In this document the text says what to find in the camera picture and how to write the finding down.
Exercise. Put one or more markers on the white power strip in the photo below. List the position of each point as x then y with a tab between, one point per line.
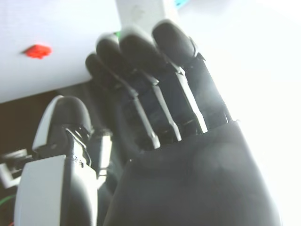
141	11

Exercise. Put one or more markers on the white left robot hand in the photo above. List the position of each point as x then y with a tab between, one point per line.
188	176

